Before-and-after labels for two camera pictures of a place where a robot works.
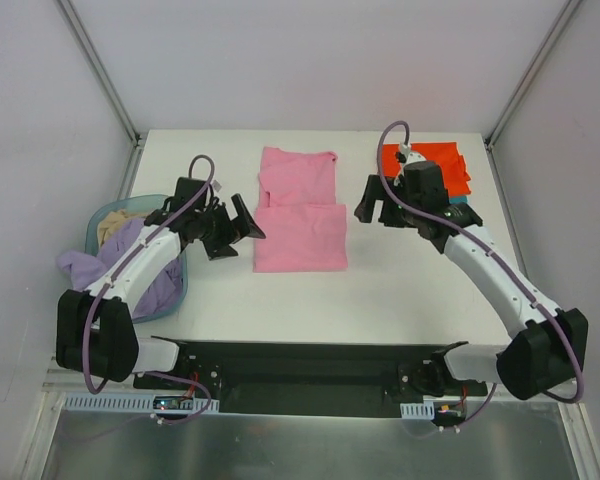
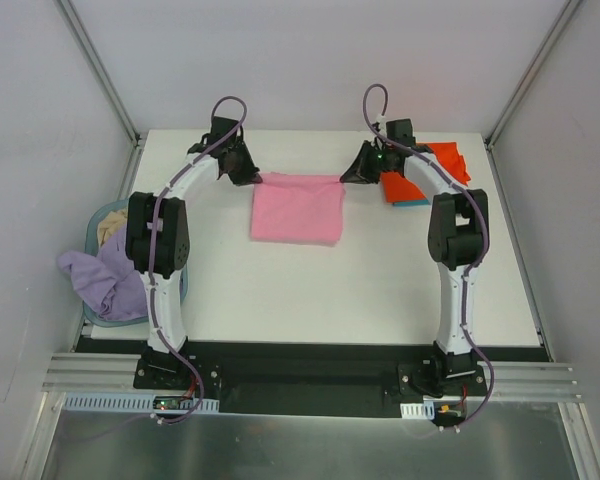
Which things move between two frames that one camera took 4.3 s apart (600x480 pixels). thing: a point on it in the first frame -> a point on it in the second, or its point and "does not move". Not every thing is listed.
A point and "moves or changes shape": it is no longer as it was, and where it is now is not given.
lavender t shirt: (83, 269) does not move
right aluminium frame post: (562, 20) does not move
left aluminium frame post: (90, 52) does not move
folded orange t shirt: (444, 154) does not move
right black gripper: (385, 204) -> (368, 163)
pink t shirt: (299, 227) moves or changes shape
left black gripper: (229, 230) -> (236, 160)
